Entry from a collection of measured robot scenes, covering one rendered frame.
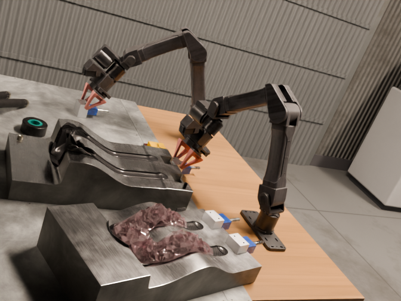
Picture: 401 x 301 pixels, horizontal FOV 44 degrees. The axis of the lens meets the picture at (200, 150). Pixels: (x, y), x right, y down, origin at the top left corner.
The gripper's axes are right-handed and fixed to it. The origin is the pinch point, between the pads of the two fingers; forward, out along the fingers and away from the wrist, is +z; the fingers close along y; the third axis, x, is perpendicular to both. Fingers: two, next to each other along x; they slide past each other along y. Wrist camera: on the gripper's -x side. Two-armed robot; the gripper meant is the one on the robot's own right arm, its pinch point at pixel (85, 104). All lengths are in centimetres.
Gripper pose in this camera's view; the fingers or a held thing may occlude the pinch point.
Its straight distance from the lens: 193.9
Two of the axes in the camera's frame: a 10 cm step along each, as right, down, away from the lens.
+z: -6.9, 7.2, 0.3
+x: 5.3, 4.8, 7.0
